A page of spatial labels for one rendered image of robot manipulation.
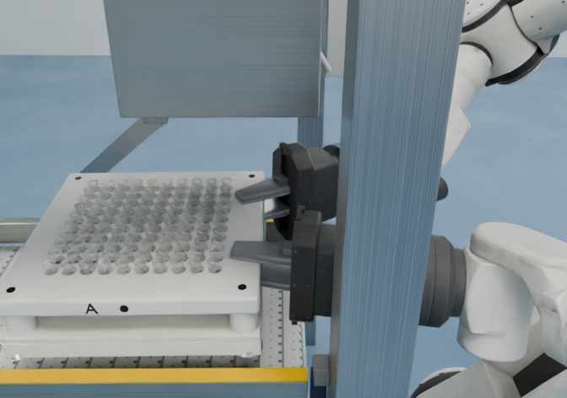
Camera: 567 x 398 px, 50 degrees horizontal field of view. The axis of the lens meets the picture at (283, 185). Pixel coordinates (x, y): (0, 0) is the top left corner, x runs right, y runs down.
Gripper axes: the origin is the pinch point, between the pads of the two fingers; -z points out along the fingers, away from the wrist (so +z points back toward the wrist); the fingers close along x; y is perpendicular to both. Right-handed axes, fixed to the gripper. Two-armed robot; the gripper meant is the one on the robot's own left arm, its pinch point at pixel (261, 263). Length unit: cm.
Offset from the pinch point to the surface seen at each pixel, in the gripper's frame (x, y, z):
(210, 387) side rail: 8.0, -9.2, -3.4
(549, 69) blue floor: 88, 351, 132
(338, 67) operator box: 7, 84, 4
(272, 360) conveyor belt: 10.8, -2.3, 1.5
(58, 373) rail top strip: 7.4, -10.3, -17.8
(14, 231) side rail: 9.1, 13.5, -35.6
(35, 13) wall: 67, 336, -210
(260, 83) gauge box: -14.2, 12.5, -2.4
